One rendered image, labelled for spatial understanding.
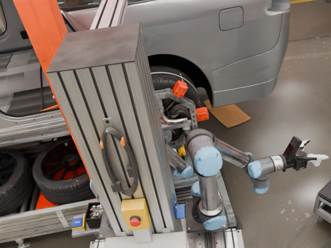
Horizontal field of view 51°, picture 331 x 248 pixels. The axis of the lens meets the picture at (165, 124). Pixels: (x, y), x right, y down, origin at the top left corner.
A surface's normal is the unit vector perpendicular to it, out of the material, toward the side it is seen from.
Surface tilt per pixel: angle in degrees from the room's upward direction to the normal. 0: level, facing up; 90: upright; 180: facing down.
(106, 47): 0
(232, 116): 1
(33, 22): 90
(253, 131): 0
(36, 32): 90
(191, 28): 90
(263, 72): 90
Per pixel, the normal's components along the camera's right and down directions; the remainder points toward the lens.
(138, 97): 0.00, 0.64
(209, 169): 0.22, 0.48
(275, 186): -0.15, -0.76
